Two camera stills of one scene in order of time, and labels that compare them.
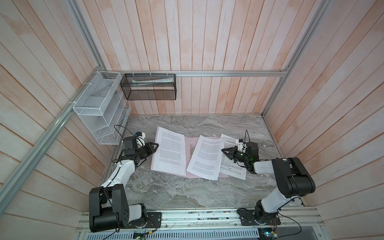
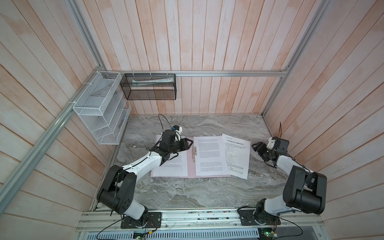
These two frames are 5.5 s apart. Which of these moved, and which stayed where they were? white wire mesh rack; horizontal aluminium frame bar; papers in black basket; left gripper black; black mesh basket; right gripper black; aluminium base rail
Moved: left gripper black; right gripper black
Stayed: horizontal aluminium frame bar; papers in black basket; white wire mesh rack; aluminium base rail; black mesh basket
